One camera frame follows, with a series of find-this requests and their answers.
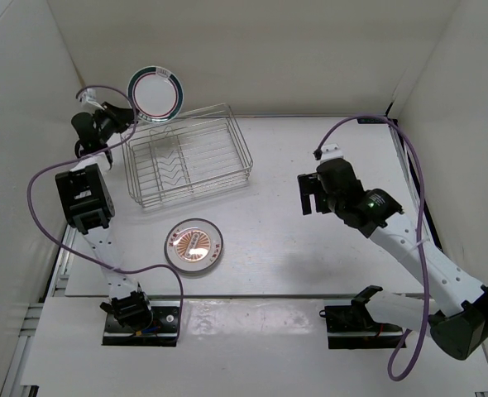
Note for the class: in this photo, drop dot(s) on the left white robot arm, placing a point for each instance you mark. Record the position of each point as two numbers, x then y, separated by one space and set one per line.
88 207

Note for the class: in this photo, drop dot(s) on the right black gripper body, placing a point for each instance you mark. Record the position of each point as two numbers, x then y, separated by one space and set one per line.
311 184

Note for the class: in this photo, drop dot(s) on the green rimmed plate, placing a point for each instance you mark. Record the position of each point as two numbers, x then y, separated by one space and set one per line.
157 94

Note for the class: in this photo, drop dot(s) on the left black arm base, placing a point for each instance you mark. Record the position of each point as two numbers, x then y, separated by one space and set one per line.
161 330

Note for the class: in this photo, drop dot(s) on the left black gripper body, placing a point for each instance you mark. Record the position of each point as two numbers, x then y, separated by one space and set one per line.
110 121

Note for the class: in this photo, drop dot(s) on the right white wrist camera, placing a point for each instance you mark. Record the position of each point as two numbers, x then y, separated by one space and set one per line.
328 152

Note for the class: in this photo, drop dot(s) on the orange sunburst plate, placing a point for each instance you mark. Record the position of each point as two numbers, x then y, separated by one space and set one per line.
195 223
193 250

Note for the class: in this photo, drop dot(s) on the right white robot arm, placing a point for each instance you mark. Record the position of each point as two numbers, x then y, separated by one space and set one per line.
456 316

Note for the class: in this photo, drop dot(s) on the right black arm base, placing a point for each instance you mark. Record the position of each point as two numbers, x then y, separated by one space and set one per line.
346 333

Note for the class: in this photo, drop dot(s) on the wire dish rack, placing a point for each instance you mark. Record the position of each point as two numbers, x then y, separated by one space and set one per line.
194 155

